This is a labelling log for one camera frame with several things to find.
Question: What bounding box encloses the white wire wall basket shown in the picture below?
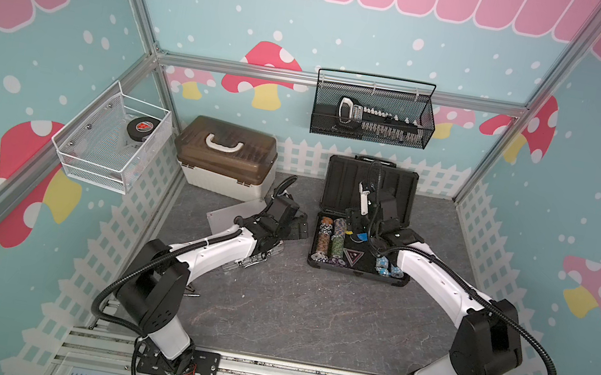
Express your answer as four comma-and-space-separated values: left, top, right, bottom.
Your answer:
51, 82, 173, 195

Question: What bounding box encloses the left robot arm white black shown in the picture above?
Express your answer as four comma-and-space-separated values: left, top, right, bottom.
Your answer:
91, 194, 303, 371

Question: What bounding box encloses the brown lid storage box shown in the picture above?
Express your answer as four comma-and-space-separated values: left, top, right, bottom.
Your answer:
174, 115, 278, 202

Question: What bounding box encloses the silver aluminium poker case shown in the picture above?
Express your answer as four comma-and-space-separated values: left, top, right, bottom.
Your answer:
198, 186, 291, 274

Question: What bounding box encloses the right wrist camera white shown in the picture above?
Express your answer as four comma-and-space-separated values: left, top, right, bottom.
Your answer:
358, 181, 376, 216

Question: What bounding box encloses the black wire wall basket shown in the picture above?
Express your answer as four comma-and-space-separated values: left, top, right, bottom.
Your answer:
310, 68, 436, 149

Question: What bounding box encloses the blue dealer button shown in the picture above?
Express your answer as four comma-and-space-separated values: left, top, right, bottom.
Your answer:
355, 233, 369, 243

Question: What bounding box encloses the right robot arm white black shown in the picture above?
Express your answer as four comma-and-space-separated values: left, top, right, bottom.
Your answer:
355, 185, 557, 375

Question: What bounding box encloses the black plastic poker case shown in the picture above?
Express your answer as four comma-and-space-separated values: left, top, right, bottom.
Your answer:
307, 155, 419, 287

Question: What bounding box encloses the teal chip stack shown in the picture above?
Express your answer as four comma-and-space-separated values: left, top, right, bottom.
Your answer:
375, 256, 391, 277

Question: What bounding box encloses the black red tape roll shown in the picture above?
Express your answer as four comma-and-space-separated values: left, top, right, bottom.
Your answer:
126, 116, 160, 143

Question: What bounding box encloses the yellow black screwdriver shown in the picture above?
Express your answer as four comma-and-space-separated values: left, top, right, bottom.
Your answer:
183, 285, 200, 298

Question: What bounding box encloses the socket bit set holder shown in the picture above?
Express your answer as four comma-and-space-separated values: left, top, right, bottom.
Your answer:
336, 96, 422, 143

